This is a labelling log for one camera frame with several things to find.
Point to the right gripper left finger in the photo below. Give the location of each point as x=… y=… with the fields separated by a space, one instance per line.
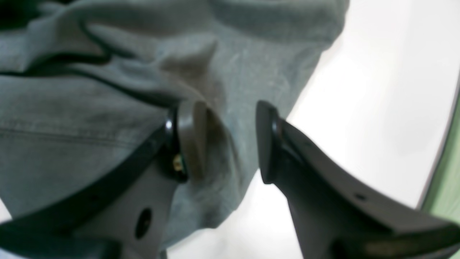
x=122 y=215

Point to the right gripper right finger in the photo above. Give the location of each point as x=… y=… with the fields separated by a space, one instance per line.
x=335 y=215

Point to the dark grey t-shirt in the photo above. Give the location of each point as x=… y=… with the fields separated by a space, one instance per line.
x=84 y=82

